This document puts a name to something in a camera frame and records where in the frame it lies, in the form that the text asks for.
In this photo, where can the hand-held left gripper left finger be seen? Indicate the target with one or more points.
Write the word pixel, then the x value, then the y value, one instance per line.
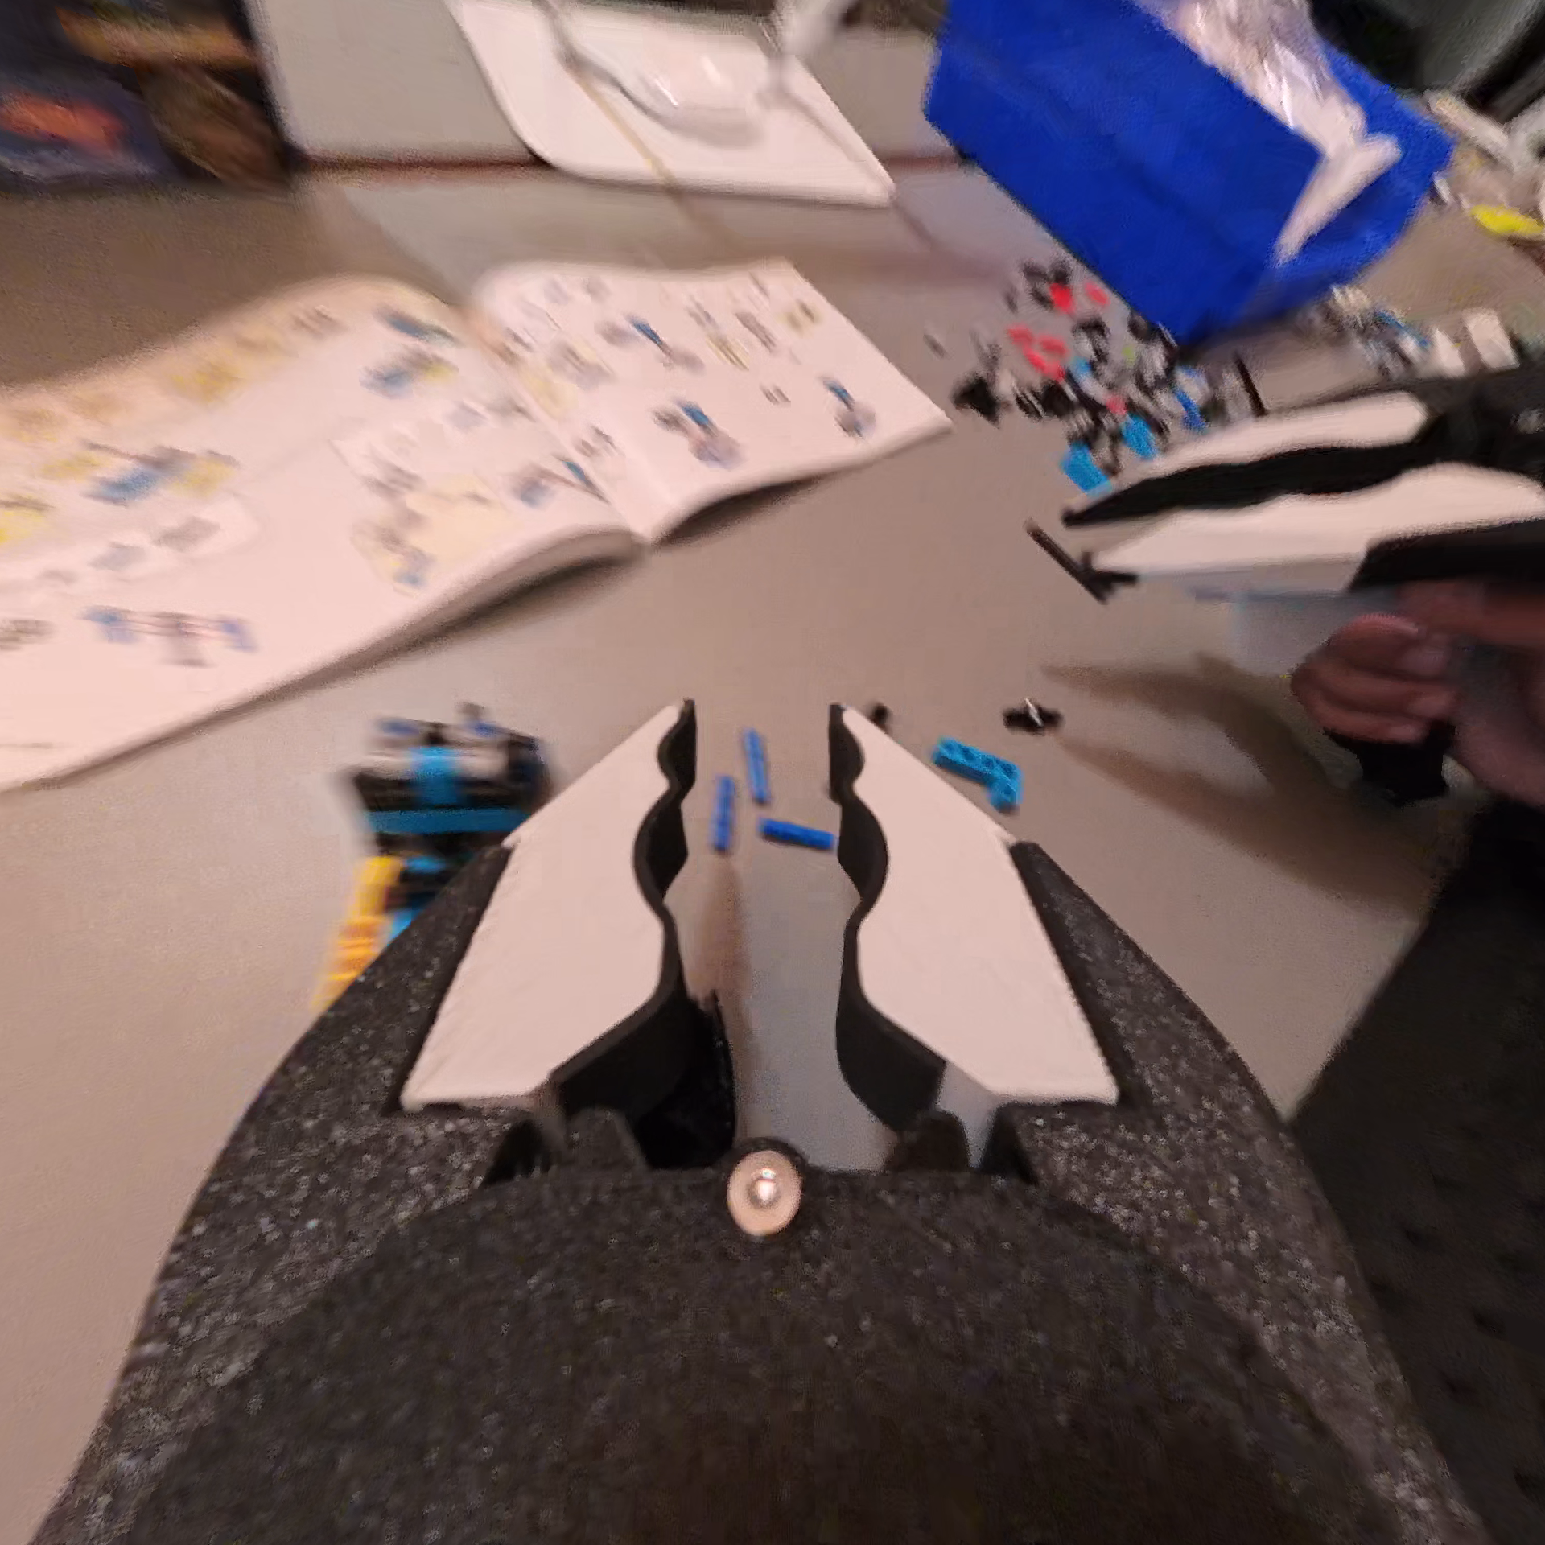
pixel 556 966

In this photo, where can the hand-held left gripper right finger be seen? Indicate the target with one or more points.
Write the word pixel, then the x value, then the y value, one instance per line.
pixel 966 966

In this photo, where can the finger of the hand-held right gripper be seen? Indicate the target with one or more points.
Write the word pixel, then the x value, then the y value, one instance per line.
pixel 1279 440
pixel 1305 531

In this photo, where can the blue L-shaped beam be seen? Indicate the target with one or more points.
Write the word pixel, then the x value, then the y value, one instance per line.
pixel 1093 467
pixel 977 772

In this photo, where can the pile of small brick parts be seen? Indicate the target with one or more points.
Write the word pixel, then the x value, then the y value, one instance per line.
pixel 1086 386

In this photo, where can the blue yellow brick assembly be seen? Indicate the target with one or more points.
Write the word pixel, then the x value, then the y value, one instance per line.
pixel 448 783

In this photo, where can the grey desk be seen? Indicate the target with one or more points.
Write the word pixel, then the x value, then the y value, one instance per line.
pixel 845 603

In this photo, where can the person's right hand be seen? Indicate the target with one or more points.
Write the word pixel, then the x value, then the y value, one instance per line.
pixel 1388 675

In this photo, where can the black angle connector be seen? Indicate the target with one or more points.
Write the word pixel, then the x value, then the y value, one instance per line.
pixel 1114 581

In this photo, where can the small black connector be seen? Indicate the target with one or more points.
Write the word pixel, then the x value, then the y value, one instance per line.
pixel 1033 717

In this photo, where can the blue plastic bin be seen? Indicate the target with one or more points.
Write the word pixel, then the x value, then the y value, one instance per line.
pixel 1123 180

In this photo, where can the clear parts bag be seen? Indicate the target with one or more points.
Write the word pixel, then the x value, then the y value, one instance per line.
pixel 1279 96

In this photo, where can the open instruction booklet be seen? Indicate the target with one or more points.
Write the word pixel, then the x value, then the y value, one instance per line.
pixel 363 482

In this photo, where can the white laptop stand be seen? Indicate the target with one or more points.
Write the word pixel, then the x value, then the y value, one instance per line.
pixel 676 108

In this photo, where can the blue robot kit box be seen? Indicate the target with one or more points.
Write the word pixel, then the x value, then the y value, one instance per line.
pixel 109 85

